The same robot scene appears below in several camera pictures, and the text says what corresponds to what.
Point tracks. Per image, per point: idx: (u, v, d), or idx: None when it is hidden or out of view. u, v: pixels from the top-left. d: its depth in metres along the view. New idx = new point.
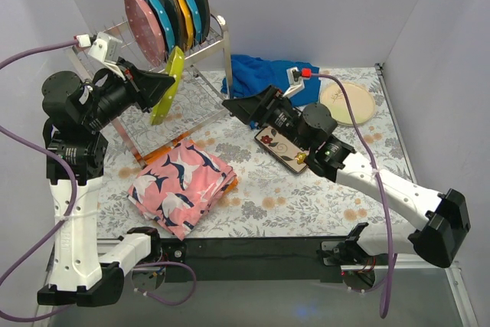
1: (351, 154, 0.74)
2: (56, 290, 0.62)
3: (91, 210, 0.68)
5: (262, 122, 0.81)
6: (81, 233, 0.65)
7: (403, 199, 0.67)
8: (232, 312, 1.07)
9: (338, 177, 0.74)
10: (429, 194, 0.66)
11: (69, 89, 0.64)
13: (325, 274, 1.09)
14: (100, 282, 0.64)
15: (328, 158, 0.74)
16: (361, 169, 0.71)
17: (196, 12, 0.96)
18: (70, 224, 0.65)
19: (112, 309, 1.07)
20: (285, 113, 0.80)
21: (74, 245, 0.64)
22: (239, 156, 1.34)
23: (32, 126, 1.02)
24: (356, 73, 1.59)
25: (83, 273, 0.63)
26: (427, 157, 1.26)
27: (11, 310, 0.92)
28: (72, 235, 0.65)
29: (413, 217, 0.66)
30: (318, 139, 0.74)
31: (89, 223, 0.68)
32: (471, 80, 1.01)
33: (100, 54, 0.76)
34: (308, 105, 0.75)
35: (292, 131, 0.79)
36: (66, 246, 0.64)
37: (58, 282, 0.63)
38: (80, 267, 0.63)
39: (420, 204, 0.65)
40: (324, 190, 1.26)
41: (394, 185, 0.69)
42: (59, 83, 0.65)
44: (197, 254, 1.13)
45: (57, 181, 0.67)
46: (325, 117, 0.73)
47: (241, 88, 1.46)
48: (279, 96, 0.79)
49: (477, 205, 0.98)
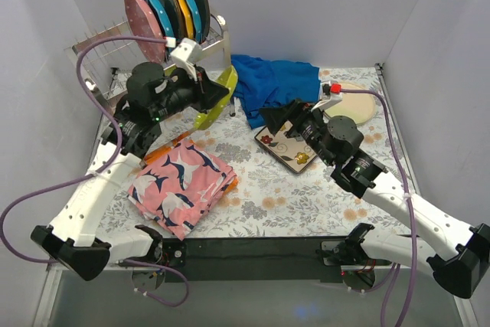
1: (382, 174, 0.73)
2: (50, 233, 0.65)
3: (119, 179, 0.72)
5: (292, 132, 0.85)
6: (98, 194, 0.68)
7: (432, 229, 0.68)
8: (232, 312, 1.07)
9: (366, 194, 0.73)
10: (460, 225, 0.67)
11: (152, 76, 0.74)
13: (325, 273, 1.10)
14: (91, 249, 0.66)
15: (356, 173, 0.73)
16: (392, 191, 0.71)
17: (196, 12, 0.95)
18: (97, 182, 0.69)
19: (112, 309, 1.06)
20: (312, 126, 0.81)
21: (88, 202, 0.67)
22: (239, 156, 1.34)
23: (33, 125, 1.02)
24: (356, 73, 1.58)
25: (78, 230, 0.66)
26: (426, 157, 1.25)
27: (11, 310, 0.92)
28: (91, 192, 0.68)
29: (442, 247, 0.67)
30: (344, 152, 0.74)
31: (109, 191, 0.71)
32: (472, 80, 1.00)
33: (184, 54, 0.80)
34: (334, 117, 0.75)
35: (318, 143, 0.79)
36: (80, 198, 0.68)
37: (57, 227, 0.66)
38: (80, 223, 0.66)
39: (452, 236, 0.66)
40: (324, 190, 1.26)
41: (426, 213, 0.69)
42: (146, 69, 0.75)
44: (197, 254, 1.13)
45: (106, 143, 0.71)
46: (351, 129, 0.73)
47: (242, 88, 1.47)
48: (307, 108, 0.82)
49: (477, 205, 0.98)
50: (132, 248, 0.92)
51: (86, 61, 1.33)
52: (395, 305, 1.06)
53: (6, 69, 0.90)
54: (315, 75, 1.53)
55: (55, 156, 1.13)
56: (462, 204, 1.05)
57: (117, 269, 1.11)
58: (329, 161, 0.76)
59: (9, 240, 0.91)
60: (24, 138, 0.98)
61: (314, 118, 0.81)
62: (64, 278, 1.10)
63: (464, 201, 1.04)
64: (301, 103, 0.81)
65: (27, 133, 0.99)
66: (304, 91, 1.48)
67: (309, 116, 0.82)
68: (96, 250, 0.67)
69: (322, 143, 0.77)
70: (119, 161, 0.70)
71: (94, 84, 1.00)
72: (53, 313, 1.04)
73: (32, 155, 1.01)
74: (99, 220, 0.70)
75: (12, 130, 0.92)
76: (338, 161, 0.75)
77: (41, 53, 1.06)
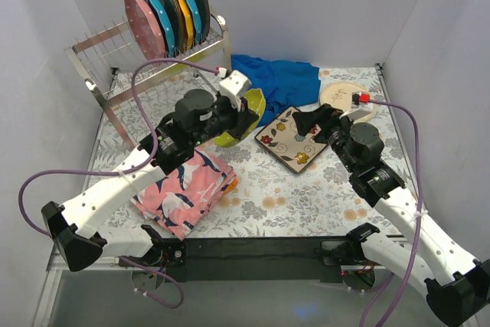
1: (400, 188, 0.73)
2: (59, 212, 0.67)
3: (138, 186, 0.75)
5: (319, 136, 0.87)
6: (115, 193, 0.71)
7: (435, 251, 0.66)
8: (232, 312, 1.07)
9: (379, 204, 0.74)
10: (465, 256, 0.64)
11: (200, 104, 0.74)
13: (325, 273, 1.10)
14: (89, 242, 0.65)
15: (374, 181, 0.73)
16: (404, 207, 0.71)
17: (196, 12, 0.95)
18: (119, 182, 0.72)
19: (112, 309, 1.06)
20: (340, 132, 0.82)
21: (104, 197, 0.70)
22: (239, 156, 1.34)
23: (33, 125, 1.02)
24: (356, 73, 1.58)
25: (86, 220, 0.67)
26: (426, 158, 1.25)
27: (11, 311, 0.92)
28: (111, 189, 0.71)
29: (439, 272, 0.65)
30: (364, 158, 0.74)
31: (126, 193, 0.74)
32: (472, 79, 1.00)
33: (235, 89, 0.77)
34: (358, 122, 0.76)
35: (342, 148, 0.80)
36: (98, 191, 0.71)
37: (66, 208, 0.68)
38: (89, 214, 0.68)
39: (452, 263, 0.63)
40: (324, 190, 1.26)
41: (431, 235, 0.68)
42: (199, 96, 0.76)
44: (197, 254, 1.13)
45: (141, 150, 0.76)
46: (373, 136, 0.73)
47: None
48: (336, 114, 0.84)
49: (477, 205, 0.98)
50: (129, 248, 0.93)
51: (87, 61, 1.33)
52: None
53: (6, 69, 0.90)
54: (315, 75, 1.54)
55: (55, 156, 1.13)
56: (462, 204, 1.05)
57: (117, 269, 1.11)
58: (350, 165, 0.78)
59: (9, 240, 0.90)
60: (24, 138, 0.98)
61: (341, 124, 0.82)
62: (64, 279, 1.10)
63: (464, 200, 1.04)
64: (331, 109, 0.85)
65: (27, 133, 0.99)
66: (303, 91, 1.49)
67: (338, 123, 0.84)
68: (93, 245, 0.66)
69: (346, 148, 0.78)
70: (144, 171, 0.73)
71: (94, 84, 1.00)
72: (52, 314, 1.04)
73: (32, 155, 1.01)
74: (104, 217, 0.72)
75: (11, 130, 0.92)
76: (357, 167, 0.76)
77: (42, 53, 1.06)
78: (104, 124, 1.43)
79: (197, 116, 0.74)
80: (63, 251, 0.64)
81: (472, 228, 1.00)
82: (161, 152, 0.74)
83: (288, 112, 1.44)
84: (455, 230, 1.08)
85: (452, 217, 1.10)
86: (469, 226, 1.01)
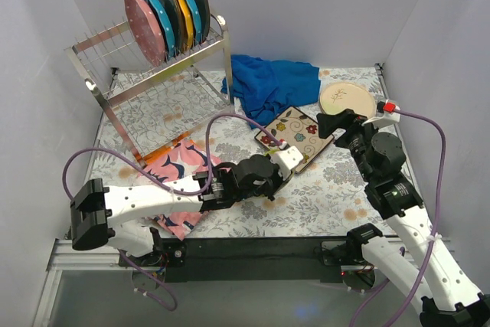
1: (416, 207, 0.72)
2: (103, 193, 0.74)
3: (177, 207, 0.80)
5: (340, 140, 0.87)
6: (157, 203, 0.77)
7: (440, 278, 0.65)
8: (232, 312, 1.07)
9: (391, 220, 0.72)
10: (470, 287, 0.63)
11: (259, 171, 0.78)
13: (325, 273, 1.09)
14: (105, 233, 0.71)
15: (390, 194, 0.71)
16: (418, 227, 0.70)
17: (196, 12, 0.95)
18: (166, 197, 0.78)
19: (112, 309, 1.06)
20: (360, 140, 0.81)
21: (146, 201, 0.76)
22: (239, 156, 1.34)
23: (33, 125, 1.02)
24: (356, 73, 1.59)
25: (122, 211, 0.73)
26: (426, 158, 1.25)
27: (11, 310, 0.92)
28: (155, 198, 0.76)
29: (440, 298, 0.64)
30: (382, 168, 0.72)
31: (164, 207, 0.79)
32: (472, 79, 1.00)
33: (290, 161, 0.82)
34: (380, 132, 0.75)
35: (360, 156, 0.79)
36: (144, 193, 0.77)
37: (112, 191, 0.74)
38: (126, 208, 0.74)
39: (456, 292, 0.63)
40: (324, 190, 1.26)
41: (440, 262, 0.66)
42: (262, 162, 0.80)
44: (197, 254, 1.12)
45: (194, 180, 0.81)
46: (395, 148, 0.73)
47: (242, 88, 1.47)
48: (358, 121, 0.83)
49: (477, 206, 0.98)
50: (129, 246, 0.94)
51: (87, 61, 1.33)
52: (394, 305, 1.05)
53: (6, 69, 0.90)
54: (315, 75, 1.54)
55: (55, 156, 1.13)
56: (462, 204, 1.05)
57: (117, 269, 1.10)
58: (366, 174, 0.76)
59: (8, 239, 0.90)
60: (24, 137, 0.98)
61: (364, 131, 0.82)
62: (64, 279, 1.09)
63: (464, 200, 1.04)
64: (353, 114, 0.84)
65: (27, 132, 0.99)
66: (303, 91, 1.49)
67: (360, 130, 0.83)
68: (106, 233, 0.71)
69: (365, 156, 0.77)
70: (190, 199, 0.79)
71: (94, 84, 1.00)
72: (52, 314, 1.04)
73: (32, 154, 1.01)
74: (135, 217, 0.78)
75: (11, 130, 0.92)
76: (374, 177, 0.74)
77: (42, 53, 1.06)
78: (104, 124, 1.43)
79: (253, 178, 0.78)
80: (85, 229, 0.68)
81: (472, 228, 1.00)
82: (208, 193, 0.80)
83: (288, 112, 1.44)
84: (455, 230, 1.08)
85: (451, 217, 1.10)
86: (470, 227, 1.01)
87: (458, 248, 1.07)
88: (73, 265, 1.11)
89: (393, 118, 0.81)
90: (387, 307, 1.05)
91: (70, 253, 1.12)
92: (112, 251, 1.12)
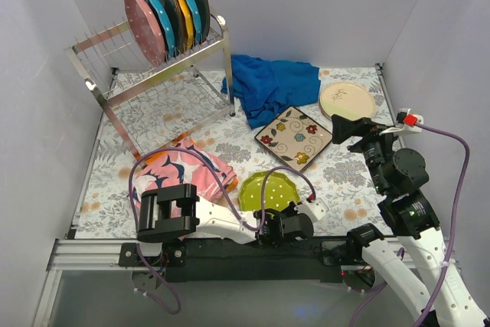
1: (432, 228, 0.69)
2: (194, 201, 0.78)
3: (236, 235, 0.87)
5: (355, 147, 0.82)
6: (229, 226, 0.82)
7: (450, 304, 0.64)
8: (233, 312, 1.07)
9: (406, 239, 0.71)
10: (477, 313, 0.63)
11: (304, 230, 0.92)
13: (325, 274, 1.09)
14: (178, 237, 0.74)
15: (407, 216, 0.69)
16: (432, 251, 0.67)
17: (196, 12, 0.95)
18: (234, 224, 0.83)
19: (112, 309, 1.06)
20: (377, 150, 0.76)
21: (223, 221, 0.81)
22: (239, 156, 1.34)
23: (33, 125, 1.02)
24: (356, 73, 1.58)
25: (200, 223, 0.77)
26: (426, 158, 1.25)
27: (11, 311, 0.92)
28: (228, 222, 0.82)
29: (445, 318, 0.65)
30: (402, 187, 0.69)
31: (227, 232, 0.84)
32: (472, 79, 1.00)
33: (318, 214, 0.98)
34: (403, 148, 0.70)
35: (376, 168, 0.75)
36: (222, 214, 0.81)
37: (200, 202, 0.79)
38: (207, 220, 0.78)
39: (465, 319, 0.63)
40: (324, 190, 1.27)
41: (452, 287, 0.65)
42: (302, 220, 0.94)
44: (197, 254, 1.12)
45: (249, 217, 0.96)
46: (418, 168, 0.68)
47: (242, 88, 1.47)
48: (375, 130, 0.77)
49: (477, 206, 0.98)
50: None
51: (87, 61, 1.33)
52: (394, 306, 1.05)
53: (6, 69, 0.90)
54: (315, 75, 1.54)
55: (55, 156, 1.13)
56: (461, 204, 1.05)
57: (117, 269, 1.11)
58: (382, 190, 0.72)
59: (8, 239, 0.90)
60: (24, 137, 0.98)
61: (383, 141, 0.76)
62: (63, 279, 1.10)
63: (463, 200, 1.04)
64: (370, 122, 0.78)
65: (27, 132, 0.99)
66: (303, 91, 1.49)
67: (377, 138, 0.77)
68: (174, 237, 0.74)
69: (383, 169, 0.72)
70: (249, 233, 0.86)
71: (94, 84, 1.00)
72: (52, 314, 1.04)
73: (32, 154, 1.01)
74: (204, 230, 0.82)
75: (11, 130, 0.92)
76: (390, 194, 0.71)
77: (42, 53, 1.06)
78: (104, 124, 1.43)
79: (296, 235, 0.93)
80: (170, 227, 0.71)
81: (472, 229, 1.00)
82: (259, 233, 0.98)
83: (288, 112, 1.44)
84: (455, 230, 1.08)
85: None
86: (470, 227, 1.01)
87: (458, 249, 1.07)
88: (73, 265, 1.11)
89: (416, 131, 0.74)
90: (387, 308, 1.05)
91: (70, 253, 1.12)
92: (112, 251, 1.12)
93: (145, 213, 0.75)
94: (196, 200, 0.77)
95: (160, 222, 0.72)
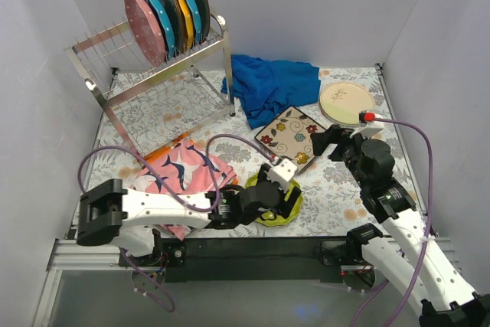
1: (409, 210, 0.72)
2: (121, 195, 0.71)
3: (186, 222, 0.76)
5: (334, 154, 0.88)
6: (170, 214, 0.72)
7: (436, 279, 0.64)
8: (232, 312, 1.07)
9: (386, 223, 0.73)
10: (465, 286, 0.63)
11: (264, 199, 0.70)
13: (325, 274, 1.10)
14: (112, 234, 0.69)
15: (386, 201, 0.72)
16: (412, 229, 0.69)
17: (196, 12, 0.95)
18: (179, 209, 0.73)
19: (112, 309, 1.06)
20: (351, 151, 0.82)
21: (163, 210, 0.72)
22: (239, 156, 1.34)
23: (33, 124, 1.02)
24: (356, 73, 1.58)
25: (135, 216, 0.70)
26: (426, 158, 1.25)
27: (10, 311, 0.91)
28: (168, 209, 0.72)
29: (436, 297, 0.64)
30: (374, 172, 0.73)
31: (174, 219, 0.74)
32: (472, 79, 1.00)
33: (288, 175, 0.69)
34: (370, 139, 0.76)
35: (354, 165, 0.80)
36: (158, 201, 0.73)
37: (129, 194, 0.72)
38: (140, 213, 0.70)
39: (452, 292, 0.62)
40: (324, 190, 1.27)
41: (434, 261, 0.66)
42: (263, 189, 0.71)
44: (197, 254, 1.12)
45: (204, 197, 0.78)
46: (384, 152, 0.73)
47: (242, 88, 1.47)
48: (345, 133, 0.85)
49: (477, 205, 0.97)
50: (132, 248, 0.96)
51: (87, 61, 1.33)
52: (395, 305, 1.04)
53: (6, 69, 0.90)
54: (315, 75, 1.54)
55: (55, 155, 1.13)
56: (461, 204, 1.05)
57: (117, 269, 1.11)
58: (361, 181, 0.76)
59: (8, 239, 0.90)
60: (24, 136, 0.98)
61: (354, 142, 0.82)
62: (64, 278, 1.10)
63: (463, 199, 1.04)
64: (340, 128, 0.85)
65: (27, 132, 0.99)
66: (303, 91, 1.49)
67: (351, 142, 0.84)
68: (112, 235, 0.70)
69: (358, 164, 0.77)
70: (200, 217, 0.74)
71: (94, 84, 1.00)
72: (52, 314, 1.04)
73: (32, 154, 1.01)
74: (147, 223, 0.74)
75: (11, 130, 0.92)
76: (367, 183, 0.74)
77: (42, 53, 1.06)
78: (104, 124, 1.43)
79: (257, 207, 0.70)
80: (96, 228, 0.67)
81: (472, 229, 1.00)
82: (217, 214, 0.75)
83: (288, 112, 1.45)
84: (455, 230, 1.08)
85: (452, 217, 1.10)
86: (470, 227, 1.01)
87: (458, 249, 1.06)
88: (73, 265, 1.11)
89: (377, 125, 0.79)
90: (387, 307, 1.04)
91: (70, 252, 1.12)
92: (112, 251, 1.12)
93: (83, 217, 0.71)
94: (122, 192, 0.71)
95: (92, 223, 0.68)
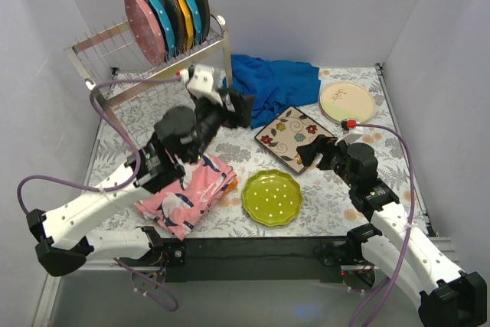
1: (393, 202, 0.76)
2: (40, 220, 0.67)
3: (123, 203, 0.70)
5: (324, 165, 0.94)
6: (95, 209, 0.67)
7: (422, 260, 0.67)
8: (232, 312, 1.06)
9: (374, 218, 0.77)
10: (450, 266, 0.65)
11: (178, 128, 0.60)
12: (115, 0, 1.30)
13: (325, 273, 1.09)
14: (67, 257, 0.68)
15: (371, 197, 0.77)
16: (396, 219, 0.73)
17: (196, 12, 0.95)
18: (99, 199, 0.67)
19: (112, 309, 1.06)
20: (338, 158, 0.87)
21: (85, 211, 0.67)
22: (239, 156, 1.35)
23: (33, 124, 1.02)
24: (356, 73, 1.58)
25: (62, 233, 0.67)
26: (426, 158, 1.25)
27: (10, 312, 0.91)
28: (89, 206, 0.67)
29: (424, 279, 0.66)
30: (360, 173, 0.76)
31: (109, 209, 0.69)
32: (472, 79, 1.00)
33: (204, 86, 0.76)
34: (355, 142, 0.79)
35: (342, 171, 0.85)
36: (78, 205, 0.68)
37: (48, 218, 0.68)
38: (66, 229, 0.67)
39: (438, 270, 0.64)
40: (324, 190, 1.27)
41: (419, 244, 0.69)
42: (176, 117, 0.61)
44: (197, 254, 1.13)
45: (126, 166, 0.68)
46: (368, 152, 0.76)
47: (242, 88, 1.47)
48: (331, 142, 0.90)
49: (477, 206, 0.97)
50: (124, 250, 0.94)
51: (87, 61, 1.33)
52: (395, 305, 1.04)
53: (6, 68, 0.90)
54: (314, 75, 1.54)
55: (55, 155, 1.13)
56: (462, 204, 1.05)
57: (116, 269, 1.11)
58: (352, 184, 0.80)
59: (9, 238, 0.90)
60: (24, 136, 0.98)
61: (339, 148, 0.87)
62: (63, 278, 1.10)
63: (464, 199, 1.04)
64: (326, 137, 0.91)
65: (27, 132, 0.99)
66: (303, 91, 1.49)
67: (337, 149, 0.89)
68: (68, 256, 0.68)
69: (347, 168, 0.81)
70: (125, 191, 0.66)
71: (94, 84, 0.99)
72: (52, 313, 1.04)
73: (32, 154, 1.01)
74: (91, 226, 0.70)
75: (11, 129, 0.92)
76: (356, 184, 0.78)
77: (42, 53, 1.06)
78: (104, 124, 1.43)
79: (174, 140, 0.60)
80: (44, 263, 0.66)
81: (472, 229, 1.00)
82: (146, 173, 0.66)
83: (288, 112, 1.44)
84: (455, 230, 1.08)
85: (452, 217, 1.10)
86: (470, 227, 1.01)
87: (458, 249, 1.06)
88: None
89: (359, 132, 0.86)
90: (387, 307, 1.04)
91: None
92: None
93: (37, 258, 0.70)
94: (40, 220, 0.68)
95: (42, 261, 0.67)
